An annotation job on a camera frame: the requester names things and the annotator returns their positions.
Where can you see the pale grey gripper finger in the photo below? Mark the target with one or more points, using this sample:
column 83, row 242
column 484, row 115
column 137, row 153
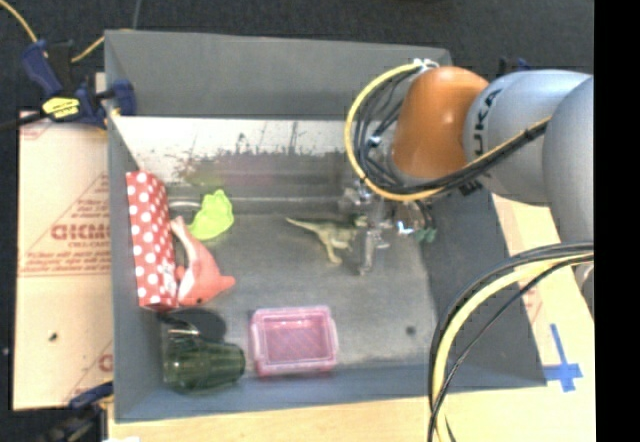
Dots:
column 365, row 254
column 382, row 244

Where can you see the green toy dinosaur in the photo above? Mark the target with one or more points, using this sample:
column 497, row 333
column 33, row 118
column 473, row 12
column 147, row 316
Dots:
column 334, row 236

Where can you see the grey metal bin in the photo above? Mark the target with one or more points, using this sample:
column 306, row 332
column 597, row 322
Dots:
column 310, row 290

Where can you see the pink clear plastic container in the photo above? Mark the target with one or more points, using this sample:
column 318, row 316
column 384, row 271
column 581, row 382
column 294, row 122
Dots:
column 294, row 341

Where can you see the bright green toy frog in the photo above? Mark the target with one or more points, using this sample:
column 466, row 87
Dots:
column 214, row 220

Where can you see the pink toy fish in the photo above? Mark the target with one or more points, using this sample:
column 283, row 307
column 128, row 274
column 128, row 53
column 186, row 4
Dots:
column 200, row 275

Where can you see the dark green ribbed glass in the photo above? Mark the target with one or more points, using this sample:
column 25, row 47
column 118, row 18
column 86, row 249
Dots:
column 200, row 365

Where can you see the red box with white dots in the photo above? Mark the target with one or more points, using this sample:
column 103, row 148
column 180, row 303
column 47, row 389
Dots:
column 150, row 240

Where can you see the brown cardboard board red print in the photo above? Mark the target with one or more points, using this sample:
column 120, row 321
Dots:
column 60, row 280

